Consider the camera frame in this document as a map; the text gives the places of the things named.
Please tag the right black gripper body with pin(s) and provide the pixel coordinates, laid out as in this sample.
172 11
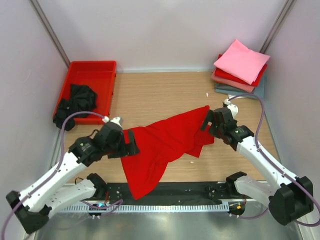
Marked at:
215 122

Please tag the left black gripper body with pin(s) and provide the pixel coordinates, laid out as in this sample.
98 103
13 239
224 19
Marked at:
126 145

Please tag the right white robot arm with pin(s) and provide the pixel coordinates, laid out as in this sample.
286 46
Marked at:
287 196

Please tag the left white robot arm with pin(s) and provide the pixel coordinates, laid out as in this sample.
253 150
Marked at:
36 204

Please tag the folded white t shirt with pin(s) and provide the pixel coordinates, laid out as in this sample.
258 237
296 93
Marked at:
232 96

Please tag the folded salmon t shirt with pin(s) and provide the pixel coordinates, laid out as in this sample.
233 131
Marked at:
241 86

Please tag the black t shirt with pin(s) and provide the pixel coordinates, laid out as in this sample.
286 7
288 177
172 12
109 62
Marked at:
82 99

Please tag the folded grey t shirt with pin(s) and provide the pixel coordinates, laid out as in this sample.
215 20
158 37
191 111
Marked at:
233 91

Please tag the folded pink t shirt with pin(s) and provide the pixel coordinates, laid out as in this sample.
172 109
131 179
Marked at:
238 48

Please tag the red plastic bin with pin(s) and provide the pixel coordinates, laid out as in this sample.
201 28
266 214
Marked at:
100 77

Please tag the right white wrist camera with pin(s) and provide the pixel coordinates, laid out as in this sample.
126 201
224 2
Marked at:
232 107

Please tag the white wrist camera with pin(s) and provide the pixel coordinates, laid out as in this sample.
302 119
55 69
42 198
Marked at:
116 120
232 107

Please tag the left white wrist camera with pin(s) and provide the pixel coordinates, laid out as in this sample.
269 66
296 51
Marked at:
116 120

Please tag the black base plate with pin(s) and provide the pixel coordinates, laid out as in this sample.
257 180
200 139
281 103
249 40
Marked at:
171 193

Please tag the white slotted cable duct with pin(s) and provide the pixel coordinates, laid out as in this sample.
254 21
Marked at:
83 208

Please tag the right aluminium frame post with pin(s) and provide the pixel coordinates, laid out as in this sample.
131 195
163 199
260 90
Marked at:
277 25

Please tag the aluminium frame post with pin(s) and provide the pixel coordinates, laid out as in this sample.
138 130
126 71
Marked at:
277 25
50 31

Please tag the left aluminium frame post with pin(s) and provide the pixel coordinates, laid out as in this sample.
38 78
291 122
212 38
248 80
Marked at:
50 31

